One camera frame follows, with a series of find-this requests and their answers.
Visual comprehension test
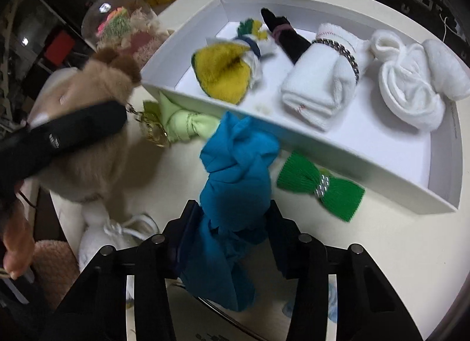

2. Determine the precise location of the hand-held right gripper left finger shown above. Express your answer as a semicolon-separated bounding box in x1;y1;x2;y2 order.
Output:
55;200;201;341

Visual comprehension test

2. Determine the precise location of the metal chain bracelet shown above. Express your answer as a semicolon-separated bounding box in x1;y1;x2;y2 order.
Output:
311;38;360;82

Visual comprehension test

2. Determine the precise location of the green yellow sock bundle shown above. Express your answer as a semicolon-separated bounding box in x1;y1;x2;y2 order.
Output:
192;18;276;104

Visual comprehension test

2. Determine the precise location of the red box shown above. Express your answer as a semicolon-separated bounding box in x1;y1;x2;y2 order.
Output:
46;31;76;63

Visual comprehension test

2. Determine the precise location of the person's left hand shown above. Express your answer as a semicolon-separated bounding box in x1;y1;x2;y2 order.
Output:
0;200;35;279

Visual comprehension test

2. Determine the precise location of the white cardboard box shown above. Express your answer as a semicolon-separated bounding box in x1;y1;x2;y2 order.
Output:
141;0;464;215

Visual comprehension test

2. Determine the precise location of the light green cloth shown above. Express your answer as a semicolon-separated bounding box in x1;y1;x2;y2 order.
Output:
142;92;223;144

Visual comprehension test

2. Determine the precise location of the white fluffy knotted towel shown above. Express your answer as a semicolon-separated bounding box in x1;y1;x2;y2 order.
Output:
368;29;470;132

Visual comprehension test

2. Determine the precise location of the white cable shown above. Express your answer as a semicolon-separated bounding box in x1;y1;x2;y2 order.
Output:
439;16;451;44

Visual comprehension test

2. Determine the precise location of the teal cloth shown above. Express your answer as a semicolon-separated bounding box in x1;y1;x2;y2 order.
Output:
178;111;281;312

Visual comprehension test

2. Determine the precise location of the black sock purple band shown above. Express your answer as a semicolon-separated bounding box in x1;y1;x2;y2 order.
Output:
261;8;313;65

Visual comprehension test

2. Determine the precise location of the white knotted cloth bundle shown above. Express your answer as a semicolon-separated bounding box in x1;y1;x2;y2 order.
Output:
78;214;160;274

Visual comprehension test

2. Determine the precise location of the glass dome with preserved rose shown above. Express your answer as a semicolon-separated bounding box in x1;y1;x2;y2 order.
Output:
81;0;175;68

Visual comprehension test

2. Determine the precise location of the brown white hamster plush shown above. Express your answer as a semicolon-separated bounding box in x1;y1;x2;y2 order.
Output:
31;48;171;204

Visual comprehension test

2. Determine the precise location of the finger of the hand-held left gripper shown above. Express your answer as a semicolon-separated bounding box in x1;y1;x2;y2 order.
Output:
22;101;128;180

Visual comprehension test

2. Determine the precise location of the green bow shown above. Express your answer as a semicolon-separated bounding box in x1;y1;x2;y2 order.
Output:
276;153;366;222

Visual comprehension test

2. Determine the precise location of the white dining chair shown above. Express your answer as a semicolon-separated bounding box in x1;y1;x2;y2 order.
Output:
28;70;87;131

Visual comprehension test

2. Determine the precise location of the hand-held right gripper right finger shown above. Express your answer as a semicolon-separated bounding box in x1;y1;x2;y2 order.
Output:
266;200;423;341

